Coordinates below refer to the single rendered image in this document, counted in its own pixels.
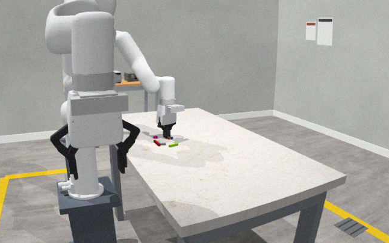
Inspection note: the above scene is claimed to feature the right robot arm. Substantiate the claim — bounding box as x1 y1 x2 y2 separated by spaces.
45 0 128 200

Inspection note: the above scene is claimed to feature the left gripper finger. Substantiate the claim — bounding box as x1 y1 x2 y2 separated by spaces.
157 118 168 138
167 122 176 137

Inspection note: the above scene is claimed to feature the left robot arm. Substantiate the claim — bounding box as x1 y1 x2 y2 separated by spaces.
114 31 185 113

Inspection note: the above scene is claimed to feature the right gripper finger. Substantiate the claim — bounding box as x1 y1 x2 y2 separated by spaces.
116 120 140 174
50 124 78 180

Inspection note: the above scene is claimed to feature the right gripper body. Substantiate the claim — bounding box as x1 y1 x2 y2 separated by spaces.
67 89 123 149

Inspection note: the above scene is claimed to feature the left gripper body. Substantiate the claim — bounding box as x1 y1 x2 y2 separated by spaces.
156 104 176 126

